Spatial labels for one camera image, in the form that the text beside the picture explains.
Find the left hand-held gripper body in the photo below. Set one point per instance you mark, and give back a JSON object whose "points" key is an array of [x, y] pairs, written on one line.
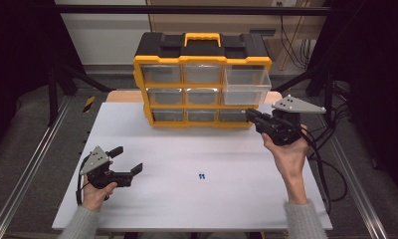
{"points": [[96, 162]]}

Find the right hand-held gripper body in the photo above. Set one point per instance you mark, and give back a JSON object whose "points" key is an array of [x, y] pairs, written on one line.
{"points": [[286, 127]]}

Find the clear plastic organizer drawer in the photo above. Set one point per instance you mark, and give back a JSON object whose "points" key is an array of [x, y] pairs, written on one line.
{"points": [[243, 94]]}

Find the yellow black organizer cabinet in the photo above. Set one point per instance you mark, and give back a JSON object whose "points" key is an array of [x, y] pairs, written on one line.
{"points": [[154, 46]]}

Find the person's right hand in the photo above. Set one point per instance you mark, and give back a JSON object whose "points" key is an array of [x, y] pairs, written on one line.
{"points": [[291, 159]]}

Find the person's left hand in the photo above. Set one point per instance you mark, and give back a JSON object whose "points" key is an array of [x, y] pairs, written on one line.
{"points": [[94, 197]]}

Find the black metal stand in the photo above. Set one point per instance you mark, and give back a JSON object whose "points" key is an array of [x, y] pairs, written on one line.
{"points": [[328, 93], [52, 96]]}

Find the yellow tool on floor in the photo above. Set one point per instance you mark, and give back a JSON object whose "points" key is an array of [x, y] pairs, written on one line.
{"points": [[89, 103]]}

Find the light wooden table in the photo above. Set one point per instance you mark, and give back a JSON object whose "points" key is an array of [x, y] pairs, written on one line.
{"points": [[124, 96]]}

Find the grid of clear drawers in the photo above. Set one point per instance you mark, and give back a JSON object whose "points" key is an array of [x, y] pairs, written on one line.
{"points": [[162, 73]]}

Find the black curtain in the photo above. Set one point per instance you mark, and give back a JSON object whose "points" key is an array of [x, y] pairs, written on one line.
{"points": [[18, 66], [379, 83]]}

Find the black horizontal bar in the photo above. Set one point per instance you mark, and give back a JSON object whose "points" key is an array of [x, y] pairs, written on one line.
{"points": [[187, 10]]}

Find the aluminium floor rail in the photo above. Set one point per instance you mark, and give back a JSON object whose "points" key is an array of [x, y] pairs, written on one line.
{"points": [[356, 186], [31, 172]]}

